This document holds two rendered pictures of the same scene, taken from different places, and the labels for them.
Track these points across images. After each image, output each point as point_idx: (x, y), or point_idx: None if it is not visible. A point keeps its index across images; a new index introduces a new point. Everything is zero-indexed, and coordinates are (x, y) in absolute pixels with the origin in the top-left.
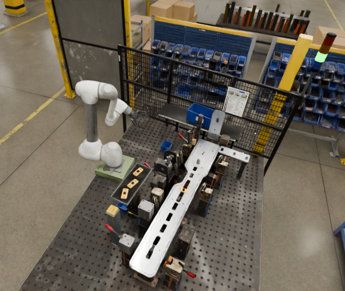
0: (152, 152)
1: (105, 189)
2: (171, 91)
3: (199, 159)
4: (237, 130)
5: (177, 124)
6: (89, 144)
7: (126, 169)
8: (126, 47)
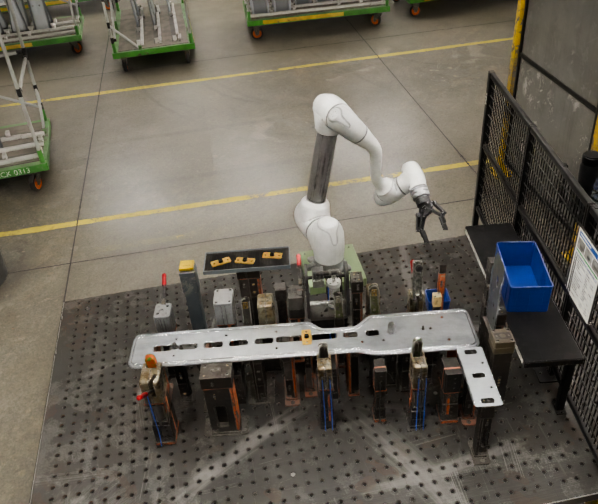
0: None
1: None
2: (522, 199)
3: (391, 323)
4: (562, 351)
5: None
6: (304, 201)
7: None
8: (494, 79)
